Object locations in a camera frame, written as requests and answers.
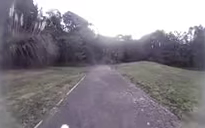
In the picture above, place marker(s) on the grey gravel path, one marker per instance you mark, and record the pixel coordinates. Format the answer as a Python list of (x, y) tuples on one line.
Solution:
[(100, 100)]

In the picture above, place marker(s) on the pale path edging strip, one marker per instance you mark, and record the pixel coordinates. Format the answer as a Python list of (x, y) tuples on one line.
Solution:
[(73, 88)]

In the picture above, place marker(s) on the wood of dark trees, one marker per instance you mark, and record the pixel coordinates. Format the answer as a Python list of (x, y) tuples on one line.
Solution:
[(56, 40)]

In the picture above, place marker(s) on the grass field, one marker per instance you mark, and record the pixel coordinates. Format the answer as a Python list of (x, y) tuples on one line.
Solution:
[(163, 80), (33, 90)]

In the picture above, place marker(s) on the robot's own part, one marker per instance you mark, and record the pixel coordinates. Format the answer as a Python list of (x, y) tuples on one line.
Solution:
[(64, 126)]

